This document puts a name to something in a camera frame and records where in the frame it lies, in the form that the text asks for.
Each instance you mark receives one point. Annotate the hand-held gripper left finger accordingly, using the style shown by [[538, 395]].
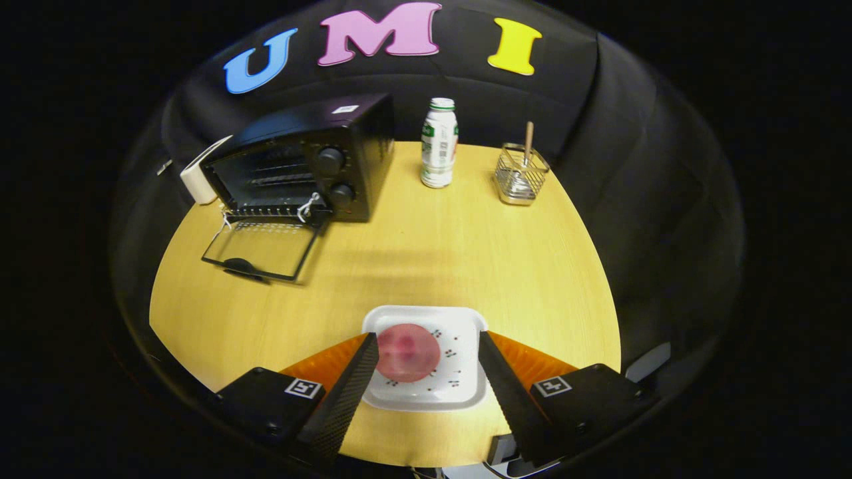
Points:
[[346, 399]]

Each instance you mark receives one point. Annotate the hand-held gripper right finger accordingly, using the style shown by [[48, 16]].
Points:
[[509, 399]]

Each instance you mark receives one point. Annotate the white square plate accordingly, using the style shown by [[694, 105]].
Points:
[[459, 372]]

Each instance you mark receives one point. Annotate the pink ham slice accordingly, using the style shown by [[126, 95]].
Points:
[[407, 352]]

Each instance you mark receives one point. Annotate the black toaster oven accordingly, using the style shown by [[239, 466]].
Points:
[[369, 166]]

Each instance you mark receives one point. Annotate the white bread toaster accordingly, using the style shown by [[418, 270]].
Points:
[[196, 183]]

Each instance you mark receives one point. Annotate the white bottle with green label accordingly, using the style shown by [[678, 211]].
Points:
[[439, 150]]

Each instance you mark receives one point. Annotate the wooden stick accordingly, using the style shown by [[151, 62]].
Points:
[[528, 140]]

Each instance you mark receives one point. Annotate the black backdrop cloth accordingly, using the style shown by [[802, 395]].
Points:
[[632, 166]]

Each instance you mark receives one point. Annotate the white clip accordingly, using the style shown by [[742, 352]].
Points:
[[164, 167]]

